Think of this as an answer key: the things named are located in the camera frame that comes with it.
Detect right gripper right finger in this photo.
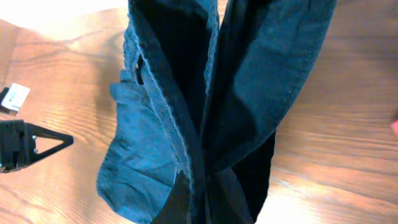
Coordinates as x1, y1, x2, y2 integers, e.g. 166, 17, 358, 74
206, 168, 254, 224

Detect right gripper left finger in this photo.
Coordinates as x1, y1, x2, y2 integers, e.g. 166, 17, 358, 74
151, 171, 193, 224

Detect red folded garment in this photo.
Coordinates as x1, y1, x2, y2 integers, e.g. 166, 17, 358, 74
391, 120, 398, 137

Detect navy blue shorts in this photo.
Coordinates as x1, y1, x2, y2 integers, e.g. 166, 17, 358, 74
96, 0, 336, 223

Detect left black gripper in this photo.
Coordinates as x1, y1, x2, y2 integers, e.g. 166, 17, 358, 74
1, 120, 74, 173

